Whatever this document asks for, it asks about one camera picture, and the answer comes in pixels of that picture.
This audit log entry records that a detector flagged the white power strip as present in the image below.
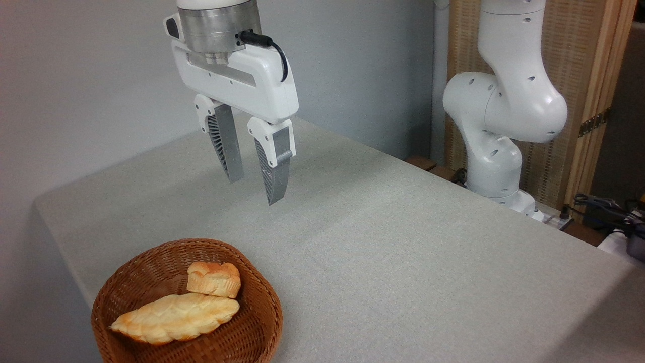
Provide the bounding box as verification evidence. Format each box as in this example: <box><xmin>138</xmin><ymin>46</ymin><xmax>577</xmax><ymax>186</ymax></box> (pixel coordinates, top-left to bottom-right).
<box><xmin>533</xmin><ymin>203</ymin><xmax>575</xmax><ymax>231</ymax></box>

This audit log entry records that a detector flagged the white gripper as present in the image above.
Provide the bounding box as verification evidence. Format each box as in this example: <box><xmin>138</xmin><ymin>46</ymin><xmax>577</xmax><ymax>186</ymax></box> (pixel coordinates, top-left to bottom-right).
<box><xmin>171</xmin><ymin>40</ymin><xmax>299</xmax><ymax>206</ymax></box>

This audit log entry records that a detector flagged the woven folding screen wood frame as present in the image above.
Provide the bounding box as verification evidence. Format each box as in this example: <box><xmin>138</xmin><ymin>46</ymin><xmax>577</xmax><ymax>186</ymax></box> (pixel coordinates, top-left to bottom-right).
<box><xmin>446</xmin><ymin>0</ymin><xmax>638</xmax><ymax>208</ymax></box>

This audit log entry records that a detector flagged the black cable bundle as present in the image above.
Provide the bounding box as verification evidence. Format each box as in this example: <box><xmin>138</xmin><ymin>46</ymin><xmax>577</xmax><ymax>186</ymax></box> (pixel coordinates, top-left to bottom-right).
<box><xmin>573</xmin><ymin>193</ymin><xmax>645</xmax><ymax>228</ymax></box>

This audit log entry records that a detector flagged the brown wicker basket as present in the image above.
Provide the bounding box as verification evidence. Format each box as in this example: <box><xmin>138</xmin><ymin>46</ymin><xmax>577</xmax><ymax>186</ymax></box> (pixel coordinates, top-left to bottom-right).
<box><xmin>91</xmin><ymin>238</ymin><xmax>284</xmax><ymax>363</ymax></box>

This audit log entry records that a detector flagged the grey tablecloth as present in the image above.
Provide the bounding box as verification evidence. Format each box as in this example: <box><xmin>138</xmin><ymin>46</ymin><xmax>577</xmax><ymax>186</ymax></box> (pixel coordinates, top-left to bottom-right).
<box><xmin>34</xmin><ymin>112</ymin><xmax>645</xmax><ymax>363</ymax></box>

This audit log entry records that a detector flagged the brown wooden block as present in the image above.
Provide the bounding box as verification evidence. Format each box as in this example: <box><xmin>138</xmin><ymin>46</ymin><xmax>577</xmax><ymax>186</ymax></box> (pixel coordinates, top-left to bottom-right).
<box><xmin>406</xmin><ymin>156</ymin><xmax>438</xmax><ymax>172</ymax></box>
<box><xmin>428</xmin><ymin>166</ymin><xmax>458</xmax><ymax>183</ymax></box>

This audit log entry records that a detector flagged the small round bread roll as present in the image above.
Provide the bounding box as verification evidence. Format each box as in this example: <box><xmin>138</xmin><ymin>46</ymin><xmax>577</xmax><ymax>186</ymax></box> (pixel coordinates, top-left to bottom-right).
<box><xmin>186</xmin><ymin>261</ymin><xmax>242</xmax><ymax>299</ymax></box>

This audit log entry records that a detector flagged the long braided bread loaf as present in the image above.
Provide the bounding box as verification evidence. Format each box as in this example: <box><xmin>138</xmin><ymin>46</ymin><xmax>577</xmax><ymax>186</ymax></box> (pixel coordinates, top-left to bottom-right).
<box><xmin>110</xmin><ymin>293</ymin><xmax>240</xmax><ymax>346</ymax></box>

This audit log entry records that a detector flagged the metal screen hinge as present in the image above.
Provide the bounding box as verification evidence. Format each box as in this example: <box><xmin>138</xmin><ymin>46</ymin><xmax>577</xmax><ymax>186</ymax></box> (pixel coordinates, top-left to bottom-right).
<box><xmin>578</xmin><ymin>108</ymin><xmax>612</xmax><ymax>138</ymax></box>

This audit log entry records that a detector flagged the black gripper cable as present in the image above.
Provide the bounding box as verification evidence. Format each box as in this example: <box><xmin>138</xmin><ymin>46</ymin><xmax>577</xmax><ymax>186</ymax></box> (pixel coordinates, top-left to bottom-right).
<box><xmin>239</xmin><ymin>31</ymin><xmax>289</xmax><ymax>83</ymax></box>

